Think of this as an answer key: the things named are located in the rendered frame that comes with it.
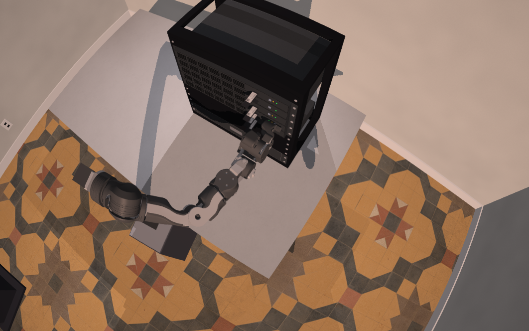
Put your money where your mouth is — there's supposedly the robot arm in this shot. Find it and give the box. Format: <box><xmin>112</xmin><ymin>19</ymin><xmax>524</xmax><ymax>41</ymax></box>
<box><xmin>84</xmin><ymin>154</ymin><xmax>256</xmax><ymax>228</ymax></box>

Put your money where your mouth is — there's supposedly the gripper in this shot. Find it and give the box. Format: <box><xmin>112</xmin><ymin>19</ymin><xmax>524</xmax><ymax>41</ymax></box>
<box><xmin>237</xmin><ymin>120</ymin><xmax>281</xmax><ymax>163</ymax></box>

